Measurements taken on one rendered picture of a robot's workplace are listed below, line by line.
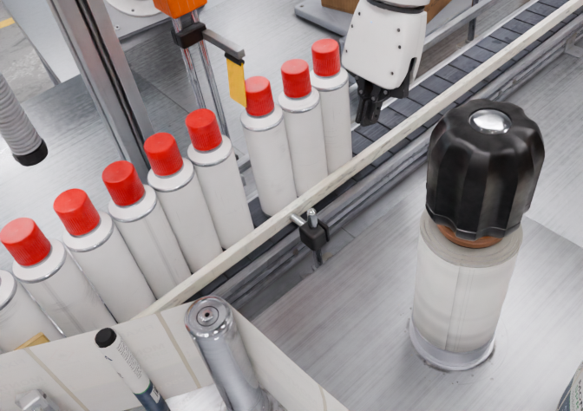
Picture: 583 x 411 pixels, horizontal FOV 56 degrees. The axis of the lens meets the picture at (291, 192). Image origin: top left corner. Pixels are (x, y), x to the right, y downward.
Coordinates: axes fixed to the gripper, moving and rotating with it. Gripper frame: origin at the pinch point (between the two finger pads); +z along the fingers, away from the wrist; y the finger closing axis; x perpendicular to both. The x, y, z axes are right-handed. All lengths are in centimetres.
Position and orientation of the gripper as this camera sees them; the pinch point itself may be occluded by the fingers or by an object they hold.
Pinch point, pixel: (369, 110)
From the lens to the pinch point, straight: 79.6
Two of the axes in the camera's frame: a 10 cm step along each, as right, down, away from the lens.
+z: -1.5, 8.3, 5.4
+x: 7.4, -2.7, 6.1
